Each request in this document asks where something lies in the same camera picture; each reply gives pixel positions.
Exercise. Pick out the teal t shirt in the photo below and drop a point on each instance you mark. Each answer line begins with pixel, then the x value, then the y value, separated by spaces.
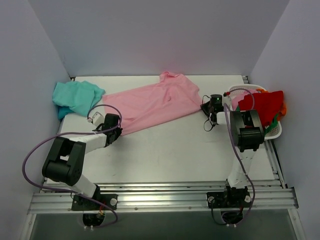
pixel 76 97

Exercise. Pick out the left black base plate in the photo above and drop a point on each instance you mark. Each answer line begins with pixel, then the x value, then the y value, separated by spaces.
pixel 82 204

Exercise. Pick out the orange t shirt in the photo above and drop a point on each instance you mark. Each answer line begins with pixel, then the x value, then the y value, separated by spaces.
pixel 283 109

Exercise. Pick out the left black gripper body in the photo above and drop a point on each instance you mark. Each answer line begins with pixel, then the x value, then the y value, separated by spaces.
pixel 116 131

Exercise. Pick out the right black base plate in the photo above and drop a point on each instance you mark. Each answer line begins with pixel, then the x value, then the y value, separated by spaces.
pixel 221 200

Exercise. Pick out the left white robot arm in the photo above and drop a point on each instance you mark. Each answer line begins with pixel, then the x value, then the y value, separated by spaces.
pixel 65 160

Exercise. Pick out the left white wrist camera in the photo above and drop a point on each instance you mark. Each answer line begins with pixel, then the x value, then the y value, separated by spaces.
pixel 96 119

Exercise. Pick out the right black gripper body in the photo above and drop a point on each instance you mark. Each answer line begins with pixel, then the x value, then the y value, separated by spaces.
pixel 206 108

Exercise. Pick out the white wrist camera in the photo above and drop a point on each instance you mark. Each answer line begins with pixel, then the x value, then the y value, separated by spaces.
pixel 226 99
pixel 96 119

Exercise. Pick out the red t shirt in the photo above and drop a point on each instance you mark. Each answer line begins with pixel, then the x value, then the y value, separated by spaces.
pixel 266 104

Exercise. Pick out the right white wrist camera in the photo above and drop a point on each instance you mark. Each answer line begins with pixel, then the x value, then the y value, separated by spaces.
pixel 226 99

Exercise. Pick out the pink t shirt in basket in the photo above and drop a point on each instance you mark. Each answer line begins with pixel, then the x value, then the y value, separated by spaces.
pixel 236 99

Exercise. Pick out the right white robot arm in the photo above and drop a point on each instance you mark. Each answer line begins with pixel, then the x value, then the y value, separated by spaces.
pixel 245 132

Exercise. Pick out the white plastic basket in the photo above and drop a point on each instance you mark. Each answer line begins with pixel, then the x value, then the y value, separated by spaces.
pixel 237 89

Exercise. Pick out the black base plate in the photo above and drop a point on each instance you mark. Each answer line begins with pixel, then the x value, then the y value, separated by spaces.
pixel 221 200
pixel 82 204

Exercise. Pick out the green t shirt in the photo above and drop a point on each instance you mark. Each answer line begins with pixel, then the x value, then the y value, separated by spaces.
pixel 273 129

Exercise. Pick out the pink t shirt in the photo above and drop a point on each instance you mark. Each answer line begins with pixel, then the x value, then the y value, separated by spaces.
pixel 236 99
pixel 173 97

